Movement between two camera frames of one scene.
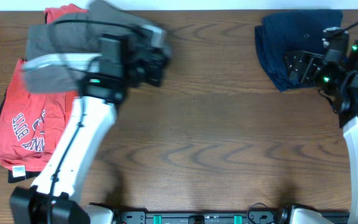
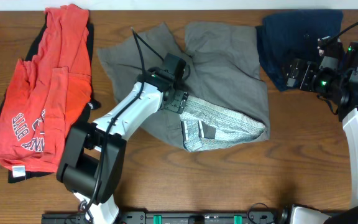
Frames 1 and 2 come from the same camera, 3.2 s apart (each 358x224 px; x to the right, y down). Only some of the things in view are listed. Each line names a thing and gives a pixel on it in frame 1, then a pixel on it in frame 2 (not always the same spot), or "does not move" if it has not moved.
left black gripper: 153,66 -> 176,101
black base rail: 203,217 does not move
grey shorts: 76,32 -> 226,104
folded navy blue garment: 293,30 does not move
